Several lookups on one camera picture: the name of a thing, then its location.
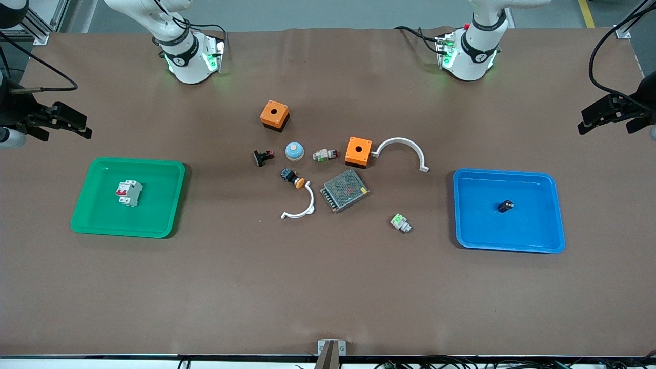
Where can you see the white red circuit breaker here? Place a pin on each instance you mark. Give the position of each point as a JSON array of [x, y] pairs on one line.
[[129, 193]]

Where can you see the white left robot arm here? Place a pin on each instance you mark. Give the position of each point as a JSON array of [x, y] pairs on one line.
[[471, 61]]

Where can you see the large white arc bracket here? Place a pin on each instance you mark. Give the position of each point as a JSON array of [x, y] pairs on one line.
[[400, 141]]

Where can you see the white green red switch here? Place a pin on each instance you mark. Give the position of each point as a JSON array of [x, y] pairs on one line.
[[324, 155]]

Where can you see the black cylindrical capacitor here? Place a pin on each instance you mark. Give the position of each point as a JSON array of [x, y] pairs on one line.
[[506, 206]]

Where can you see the brown table mat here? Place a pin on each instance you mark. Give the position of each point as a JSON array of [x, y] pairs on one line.
[[328, 287]]

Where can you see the small white arc bracket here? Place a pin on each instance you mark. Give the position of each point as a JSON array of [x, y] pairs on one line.
[[310, 202]]

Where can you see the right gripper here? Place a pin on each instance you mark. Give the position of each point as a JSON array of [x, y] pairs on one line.
[[14, 110]]

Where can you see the green plastic tray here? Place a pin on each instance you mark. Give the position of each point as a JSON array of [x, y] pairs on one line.
[[154, 205]]

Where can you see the black red switch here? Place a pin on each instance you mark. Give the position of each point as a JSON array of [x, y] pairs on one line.
[[262, 157]]

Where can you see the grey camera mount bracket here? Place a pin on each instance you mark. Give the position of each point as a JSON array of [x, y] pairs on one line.
[[331, 348]]

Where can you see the orange mushroom push button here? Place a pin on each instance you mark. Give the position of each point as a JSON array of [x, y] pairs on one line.
[[292, 177]]

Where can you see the green white switch block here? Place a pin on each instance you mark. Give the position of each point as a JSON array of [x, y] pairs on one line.
[[400, 222]]

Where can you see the blue plastic tray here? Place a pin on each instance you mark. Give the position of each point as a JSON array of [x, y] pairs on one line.
[[533, 225]]

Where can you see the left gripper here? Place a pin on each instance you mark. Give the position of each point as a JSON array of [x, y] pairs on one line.
[[643, 99]]

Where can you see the metal mesh power supply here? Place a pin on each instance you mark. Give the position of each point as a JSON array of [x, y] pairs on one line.
[[344, 190]]

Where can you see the aluminium frame profile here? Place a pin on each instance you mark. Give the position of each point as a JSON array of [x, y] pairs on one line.
[[41, 23]]

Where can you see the orange black button box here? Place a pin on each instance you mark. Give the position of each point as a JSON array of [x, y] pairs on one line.
[[274, 114], [358, 150]]

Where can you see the blue dome button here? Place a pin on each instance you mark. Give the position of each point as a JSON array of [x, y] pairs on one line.
[[294, 151]]

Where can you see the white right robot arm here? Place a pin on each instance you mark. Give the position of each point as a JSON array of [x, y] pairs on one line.
[[187, 66]]

